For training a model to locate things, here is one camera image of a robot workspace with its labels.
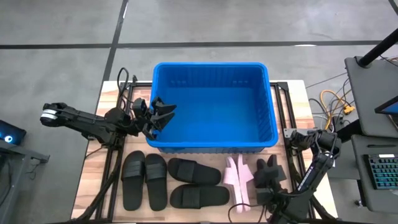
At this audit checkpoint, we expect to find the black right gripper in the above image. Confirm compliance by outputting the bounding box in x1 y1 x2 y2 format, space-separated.
254 154 289 197

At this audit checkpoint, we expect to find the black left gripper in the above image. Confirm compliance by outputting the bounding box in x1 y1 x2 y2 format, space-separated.
139 96 177 141

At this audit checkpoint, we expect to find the pink foam slide sandal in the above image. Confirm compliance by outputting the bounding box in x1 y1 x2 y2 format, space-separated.
223 156 244 214
237 154 255 212

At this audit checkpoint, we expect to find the black foam slide sandal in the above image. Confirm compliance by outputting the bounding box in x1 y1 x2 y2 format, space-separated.
167 157 222 186
144 153 169 212
121 150 146 212
169 184 231 210

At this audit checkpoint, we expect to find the blue plastic bin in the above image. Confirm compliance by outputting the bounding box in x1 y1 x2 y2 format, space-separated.
146 62 279 154

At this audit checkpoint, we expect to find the grey desk with keyboard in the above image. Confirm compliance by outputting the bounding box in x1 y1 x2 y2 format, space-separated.
351 134 398 215

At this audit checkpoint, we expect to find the black backlit keyboard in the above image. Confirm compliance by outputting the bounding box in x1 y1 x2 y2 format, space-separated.
363 153 398 190

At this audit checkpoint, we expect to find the grey desk top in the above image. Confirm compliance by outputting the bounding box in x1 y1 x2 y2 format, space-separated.
344 55 398 139

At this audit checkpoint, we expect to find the black monitor with blue screen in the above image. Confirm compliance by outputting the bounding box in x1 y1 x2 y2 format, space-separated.
374 95 398 116

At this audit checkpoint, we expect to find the grey metal stand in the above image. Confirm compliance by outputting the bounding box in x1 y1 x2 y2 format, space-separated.
0 139 50 224

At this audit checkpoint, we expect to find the black device with blue light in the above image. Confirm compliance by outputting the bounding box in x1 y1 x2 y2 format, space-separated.
0 119 27 146

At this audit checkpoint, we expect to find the black round pole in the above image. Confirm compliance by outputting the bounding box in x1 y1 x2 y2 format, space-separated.
356 27 398 68

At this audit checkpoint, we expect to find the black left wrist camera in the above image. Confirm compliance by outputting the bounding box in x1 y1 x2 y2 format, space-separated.
132 98 147 118

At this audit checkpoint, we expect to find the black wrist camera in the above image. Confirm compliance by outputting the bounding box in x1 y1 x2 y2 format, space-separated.
132 98 147 118
256 187 275 205

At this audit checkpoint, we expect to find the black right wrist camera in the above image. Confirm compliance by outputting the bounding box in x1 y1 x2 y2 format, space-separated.
256 187 275 205

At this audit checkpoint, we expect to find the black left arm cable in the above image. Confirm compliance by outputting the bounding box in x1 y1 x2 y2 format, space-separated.
117 67 130 105

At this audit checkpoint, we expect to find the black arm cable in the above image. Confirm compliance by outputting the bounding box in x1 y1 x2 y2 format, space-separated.
228 202 268 223
117 67 130 105

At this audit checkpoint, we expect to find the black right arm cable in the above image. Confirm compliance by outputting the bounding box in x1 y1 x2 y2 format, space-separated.
228 202 268 223

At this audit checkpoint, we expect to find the black aluminium table frame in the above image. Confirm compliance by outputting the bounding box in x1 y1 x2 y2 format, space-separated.
269 81 335 223
73 81 137 223

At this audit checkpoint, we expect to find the yellow cable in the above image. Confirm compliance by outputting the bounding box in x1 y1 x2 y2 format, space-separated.
320 89 356 131

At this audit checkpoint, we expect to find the thin grey cable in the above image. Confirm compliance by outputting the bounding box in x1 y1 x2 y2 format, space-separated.
306 72 348 90

